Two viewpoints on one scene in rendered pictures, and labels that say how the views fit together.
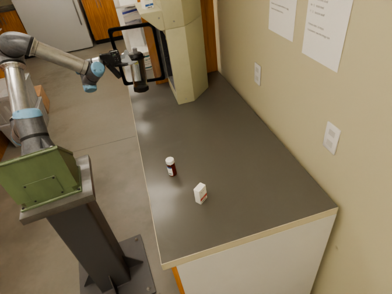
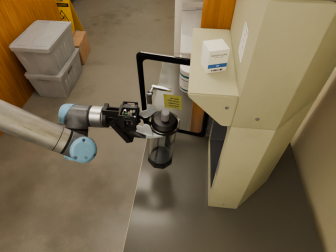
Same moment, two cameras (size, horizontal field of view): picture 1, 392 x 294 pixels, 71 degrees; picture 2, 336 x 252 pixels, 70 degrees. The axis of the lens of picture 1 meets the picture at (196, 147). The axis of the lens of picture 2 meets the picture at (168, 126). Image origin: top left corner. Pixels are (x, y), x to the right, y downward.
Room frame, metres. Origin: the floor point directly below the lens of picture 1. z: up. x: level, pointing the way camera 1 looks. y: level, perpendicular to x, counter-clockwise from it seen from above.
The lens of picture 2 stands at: (1.14, 0.11, 1.86)
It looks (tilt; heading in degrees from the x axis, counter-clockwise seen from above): 48 degrees down; 16
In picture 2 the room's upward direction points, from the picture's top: straight up
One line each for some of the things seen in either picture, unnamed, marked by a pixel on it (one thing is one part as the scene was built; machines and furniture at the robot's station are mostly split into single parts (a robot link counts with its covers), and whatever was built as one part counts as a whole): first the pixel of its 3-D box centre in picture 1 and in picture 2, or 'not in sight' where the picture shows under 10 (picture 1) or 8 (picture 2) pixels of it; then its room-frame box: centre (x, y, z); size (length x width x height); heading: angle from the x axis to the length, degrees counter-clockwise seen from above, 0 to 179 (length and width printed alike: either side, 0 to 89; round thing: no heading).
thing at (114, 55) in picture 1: (111, 59); (121, 117); (1.65, 0.43, 1.27); 0.12 x 0.08 x 0.09; 100
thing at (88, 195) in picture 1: (59, 186); not in sight; (1.00, 0.70, 0.92); 0.32 x 0.32 x 0.04; 16
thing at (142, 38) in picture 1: (138, 55); (174, 99); (1.88, 0.30, 1.19); 0.30 x 0.01 x 0.40; 91
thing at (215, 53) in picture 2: (146, 2); (214, 56); (1.67, 0.15, 1.54); 0.05 x 0.05 x 0.06; 29
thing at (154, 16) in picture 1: (149, 16); (210, 71); (1.72, 0.16, 1.46); 0.32 x 0.11 x 0.10; 10
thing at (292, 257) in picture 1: (197, 159); not in sight; (1.57, 0.00, 0.45); 2.05 x 0.67 x 0.90; 10
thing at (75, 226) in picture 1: (92, 239); not in sight; (1.00, 0.70, 0.45); 0.48 x 0.48 x 0.90; 16
